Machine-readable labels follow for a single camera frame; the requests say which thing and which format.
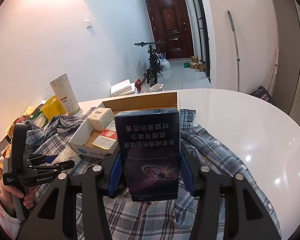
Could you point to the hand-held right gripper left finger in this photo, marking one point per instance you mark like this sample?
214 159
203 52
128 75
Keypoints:
114 175

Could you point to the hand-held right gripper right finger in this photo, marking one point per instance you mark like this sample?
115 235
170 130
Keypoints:
186 170

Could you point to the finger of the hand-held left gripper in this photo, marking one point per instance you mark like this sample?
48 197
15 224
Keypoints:
57 167
43 158

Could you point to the clear tissue pack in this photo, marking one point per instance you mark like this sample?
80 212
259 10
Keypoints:
70 156

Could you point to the red white cigarette pack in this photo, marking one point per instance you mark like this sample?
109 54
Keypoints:
103 138

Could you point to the black cigarette pack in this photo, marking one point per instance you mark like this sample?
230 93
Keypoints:
147 155

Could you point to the white carton with barcode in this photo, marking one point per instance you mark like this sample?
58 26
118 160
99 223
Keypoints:
100 120

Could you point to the shallow cardboard box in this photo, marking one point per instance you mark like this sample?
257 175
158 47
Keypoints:
140 102

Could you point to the person's left hand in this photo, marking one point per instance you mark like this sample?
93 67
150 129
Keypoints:
7 192

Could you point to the green rimmed clear bag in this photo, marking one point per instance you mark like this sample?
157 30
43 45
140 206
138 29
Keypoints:
40 121

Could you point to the blue plaid shirt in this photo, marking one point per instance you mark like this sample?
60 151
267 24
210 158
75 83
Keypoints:
215 142

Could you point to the yellow plastic container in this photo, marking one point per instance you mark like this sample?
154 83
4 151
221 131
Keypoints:
52 108

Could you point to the cream patterned tumbler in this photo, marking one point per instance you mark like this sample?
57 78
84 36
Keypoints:
66 95

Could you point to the white foam box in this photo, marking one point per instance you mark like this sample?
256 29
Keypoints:
122 87

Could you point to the red carton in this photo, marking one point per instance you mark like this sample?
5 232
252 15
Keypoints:
138 85

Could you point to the small green floor item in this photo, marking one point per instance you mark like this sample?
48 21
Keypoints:
186 65

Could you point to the cardboard boxes on floor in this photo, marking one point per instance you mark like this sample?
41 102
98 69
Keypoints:
197 63

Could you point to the dark printed bag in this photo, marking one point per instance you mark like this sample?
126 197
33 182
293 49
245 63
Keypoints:
263 95

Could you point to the white plastic bag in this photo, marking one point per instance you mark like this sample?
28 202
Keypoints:
165 63

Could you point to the black bicycle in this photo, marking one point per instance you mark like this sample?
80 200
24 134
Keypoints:
152 65

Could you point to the white pink folded board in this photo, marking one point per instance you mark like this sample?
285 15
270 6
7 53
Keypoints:
275 67

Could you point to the black framed glass door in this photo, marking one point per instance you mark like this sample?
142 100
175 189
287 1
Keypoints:
202 30

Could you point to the dark red entrance door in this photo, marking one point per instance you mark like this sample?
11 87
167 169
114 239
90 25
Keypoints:
170 27

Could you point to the beige refrigerator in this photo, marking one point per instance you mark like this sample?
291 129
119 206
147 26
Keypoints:
295 55

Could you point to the white light switch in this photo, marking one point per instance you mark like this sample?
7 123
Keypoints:
88 24

